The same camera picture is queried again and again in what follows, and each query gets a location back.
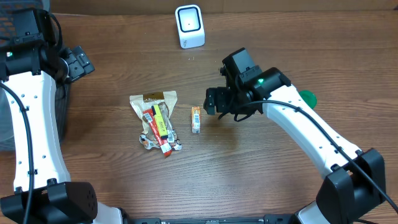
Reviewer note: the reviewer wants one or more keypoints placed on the green lid jar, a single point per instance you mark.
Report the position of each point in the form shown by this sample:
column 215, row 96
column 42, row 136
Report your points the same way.
column 309, row 98

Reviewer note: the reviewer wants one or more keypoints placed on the yellow highlighter pen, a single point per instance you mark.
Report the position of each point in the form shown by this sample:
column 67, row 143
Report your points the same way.
column 162, row 129

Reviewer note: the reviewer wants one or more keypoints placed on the grey plastic mesh basket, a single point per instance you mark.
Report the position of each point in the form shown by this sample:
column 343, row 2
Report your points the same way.
column 62, row 92

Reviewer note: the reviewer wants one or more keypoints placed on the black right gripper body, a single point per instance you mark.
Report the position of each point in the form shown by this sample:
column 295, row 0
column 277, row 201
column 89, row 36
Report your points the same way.
column 212, row 101

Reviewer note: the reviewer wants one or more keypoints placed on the orange small snack box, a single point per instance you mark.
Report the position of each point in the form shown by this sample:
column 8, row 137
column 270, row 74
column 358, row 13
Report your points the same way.
column 196, row 120

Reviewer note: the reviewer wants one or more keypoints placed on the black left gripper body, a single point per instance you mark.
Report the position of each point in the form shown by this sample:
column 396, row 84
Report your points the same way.
column 81, row 61

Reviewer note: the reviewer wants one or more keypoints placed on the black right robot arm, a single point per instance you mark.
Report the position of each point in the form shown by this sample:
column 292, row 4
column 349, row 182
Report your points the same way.
column 353, row 180

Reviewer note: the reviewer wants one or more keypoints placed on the red snack stick packet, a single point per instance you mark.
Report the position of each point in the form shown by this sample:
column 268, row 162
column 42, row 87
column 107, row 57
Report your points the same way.
column 163, row 143

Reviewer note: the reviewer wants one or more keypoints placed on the beige snack pouch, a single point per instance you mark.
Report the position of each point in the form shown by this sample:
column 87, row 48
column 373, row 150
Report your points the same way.
column 166, row 100

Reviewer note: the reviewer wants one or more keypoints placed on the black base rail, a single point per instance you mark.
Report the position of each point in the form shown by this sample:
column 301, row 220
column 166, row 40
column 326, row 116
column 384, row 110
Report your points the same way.
column 211, row 221

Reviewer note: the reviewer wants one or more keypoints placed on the white barcode scanner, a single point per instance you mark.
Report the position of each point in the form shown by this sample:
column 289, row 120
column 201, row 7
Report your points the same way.
column 190, row 26

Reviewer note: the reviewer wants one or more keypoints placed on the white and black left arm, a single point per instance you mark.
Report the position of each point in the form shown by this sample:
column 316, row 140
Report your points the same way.
column 34, row 63

